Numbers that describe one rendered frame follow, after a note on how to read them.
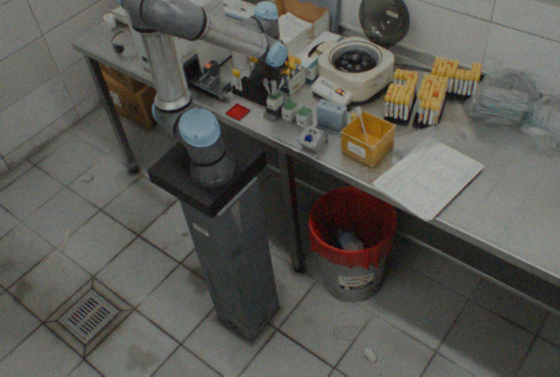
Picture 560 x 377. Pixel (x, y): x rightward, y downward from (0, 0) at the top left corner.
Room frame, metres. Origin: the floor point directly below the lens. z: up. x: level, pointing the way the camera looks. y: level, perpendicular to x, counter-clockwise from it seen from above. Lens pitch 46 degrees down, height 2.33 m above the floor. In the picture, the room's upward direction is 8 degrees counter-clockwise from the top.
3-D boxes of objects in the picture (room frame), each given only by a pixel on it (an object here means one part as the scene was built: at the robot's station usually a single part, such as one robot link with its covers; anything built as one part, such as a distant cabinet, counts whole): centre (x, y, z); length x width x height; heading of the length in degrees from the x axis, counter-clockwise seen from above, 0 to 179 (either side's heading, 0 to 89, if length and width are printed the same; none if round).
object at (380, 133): (1.42, -0.32, 0.92); 0.13 x 0.13 x 0.10; 44
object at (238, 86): (1.80, 0.05, 0.93); 0.17 x 0.09 x 0.11; 47
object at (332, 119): (1.55, -0.22, 0.92); 0.10 x 0.07 x 0.10; 53
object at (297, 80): (1.86, -0.05, 0.91); 0.20 x 0.10 x 0.07; 46
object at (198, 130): (1.35, 0.22, 1.11); 0.13 x 0.12 x 0.14; 35
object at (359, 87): (1.78, -0.33, 0.94); 0.30 x 0.24 x 0.12; 127
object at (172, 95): (1.45, 0.29, 1.32); 0.15 x 0.12 x 0.55; 35
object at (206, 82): (1.86, 0.23, 0.92); 0.21 x 0.07 x 0.05; 46
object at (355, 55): (1.79, -0.35, 0.97); 0.15 x 0.15 x 0.07
